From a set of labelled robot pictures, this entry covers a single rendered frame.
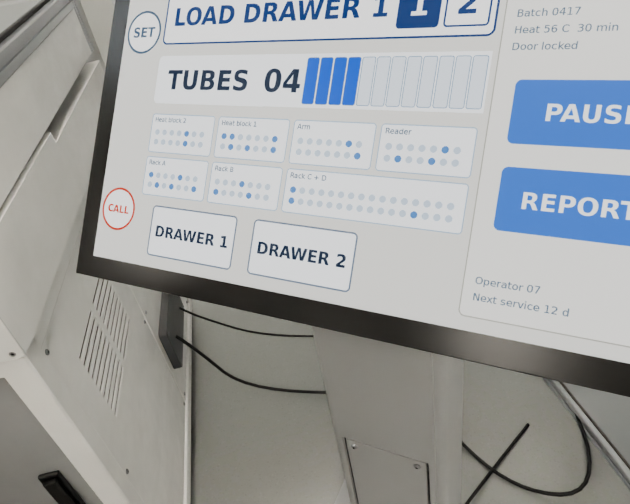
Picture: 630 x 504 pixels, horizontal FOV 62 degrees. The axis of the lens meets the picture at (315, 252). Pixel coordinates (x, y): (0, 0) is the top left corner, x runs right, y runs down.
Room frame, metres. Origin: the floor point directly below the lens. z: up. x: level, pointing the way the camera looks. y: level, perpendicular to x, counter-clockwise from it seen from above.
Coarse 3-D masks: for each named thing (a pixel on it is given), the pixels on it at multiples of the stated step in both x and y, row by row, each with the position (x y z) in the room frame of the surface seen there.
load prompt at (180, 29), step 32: (192, 0) 0.53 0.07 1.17; (224, 0) 0.51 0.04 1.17; (256, 0) 0.50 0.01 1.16; (288, 0) 0.48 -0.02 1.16; (320, 0) 0.46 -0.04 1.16; (352, 0) 0.45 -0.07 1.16; (384, 0) 0.43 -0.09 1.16; (416, 0) 0.42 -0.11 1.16; (448, 0) 0.40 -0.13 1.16; (480, 0) 0.39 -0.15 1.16; (192, 32) 0.52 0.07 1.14; (224, 32) 0.50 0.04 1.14; (256, 32) 0.48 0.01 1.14; (288, 32) 0.46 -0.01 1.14; (320, 32) 0.45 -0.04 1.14; (352, 32) 0.43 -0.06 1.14; (384, 32) 0.42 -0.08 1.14; (416, 32) 0.40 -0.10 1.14; (448, 32) 0.39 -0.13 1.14; (480, 32) 0.38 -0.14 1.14
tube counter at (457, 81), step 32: (288, 64) 0.44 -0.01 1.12; (320, 64) 0.43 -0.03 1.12; (352, 64) 0.41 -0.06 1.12; (384, 64) 0.40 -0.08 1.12; (416, 64) 0.39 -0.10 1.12; (448, 64) 0.38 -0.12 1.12; (480, 64) 0.36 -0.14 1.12; (288, 96) 0.43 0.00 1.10; (320, 96) 0.41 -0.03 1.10; (352, 96) 0.40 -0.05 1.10; (384, 96) 0.39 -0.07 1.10; (416, 96) 0.37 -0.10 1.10; (448, 96) 0.36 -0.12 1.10; (480, 96) 0.35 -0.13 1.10
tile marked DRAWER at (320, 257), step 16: (256, 224) 0.37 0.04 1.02; (272, 224) 0.37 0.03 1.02; (288, 224) 0.36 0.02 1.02; (256, 240) 0.37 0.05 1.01; (272, 240) 0.36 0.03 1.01; (288, 240) 0.35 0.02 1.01; (304, 240) 0.35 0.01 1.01; (320, 240) 0.34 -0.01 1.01; (336, 240) 0.33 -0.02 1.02; (352, 240) 0.33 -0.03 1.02; (256, 256) 0.36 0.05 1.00; (272, 256) 0.35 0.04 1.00; (288, 256) 0.34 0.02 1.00; (304, 256) 0.34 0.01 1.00; (320, 256) 0.33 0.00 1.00; (336, 256) 0.33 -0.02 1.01; (352, 256) 0.32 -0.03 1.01; (256, 272) 0.35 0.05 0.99; (272, 272) 0.34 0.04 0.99; (288, 272) 0.34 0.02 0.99; (304, 272) 0.33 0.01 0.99; (320, 272) 0.32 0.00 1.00; (336, 272) 0.32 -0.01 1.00; (352, 272) 0.31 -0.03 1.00; (320, 288) 0.32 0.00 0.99; (336, 288) 0.31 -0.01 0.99
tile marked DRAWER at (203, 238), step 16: (160, 208) 0.43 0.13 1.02; (176, 208) 0.42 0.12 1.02; (160, 224) 0.42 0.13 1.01; (176, 224) 0.41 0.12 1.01; (192, 224) 0.40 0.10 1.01; (208, 224) 0.40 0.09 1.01; (224, 224) 0.39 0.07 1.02; (160, 240) 0.41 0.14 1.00; (176, 240) 0.40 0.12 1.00; (192, 240) 0.40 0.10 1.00; (208, 240) 0.39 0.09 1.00; (224, 240) 0.38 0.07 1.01; (160, 256) 0.40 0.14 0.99; (176, 256) 0.39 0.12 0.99; (192, 256) 0.39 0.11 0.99; (208, 256) 0.38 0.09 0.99; (224, 256) 0.37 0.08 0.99
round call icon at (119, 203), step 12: (108, 192) 0.47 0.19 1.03; (120, 192) 0.46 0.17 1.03; (132, 192) 0.45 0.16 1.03; (108, 204) 0.46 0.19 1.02; (120, 204) 0.45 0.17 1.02; (132, 204) 0.45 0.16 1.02; (108, 216) 0.45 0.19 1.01; (120, 216) 0.45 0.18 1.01; (132, 216) 0.44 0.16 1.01; (108, 228) 0.45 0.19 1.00; (120, 228) 0.44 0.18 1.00; (132, 228) 0.43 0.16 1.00
